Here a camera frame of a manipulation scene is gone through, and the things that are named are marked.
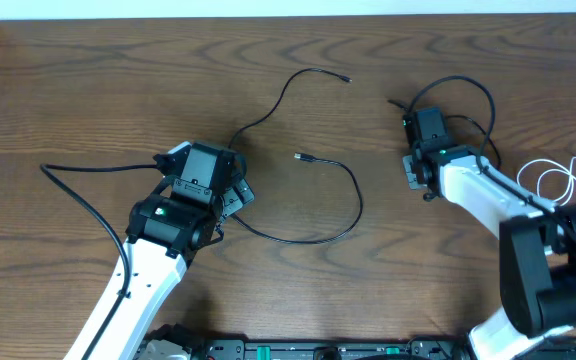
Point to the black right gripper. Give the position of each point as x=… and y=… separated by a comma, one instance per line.
x=409, y=160

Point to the black mounting rail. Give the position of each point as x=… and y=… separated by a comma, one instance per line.
x=178, y=342

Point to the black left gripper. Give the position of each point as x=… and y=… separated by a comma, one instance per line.
x=236, y=197

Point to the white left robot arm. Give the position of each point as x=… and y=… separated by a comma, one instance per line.
x=202, y=186

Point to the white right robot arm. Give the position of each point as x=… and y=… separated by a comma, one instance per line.
x=537, y=241

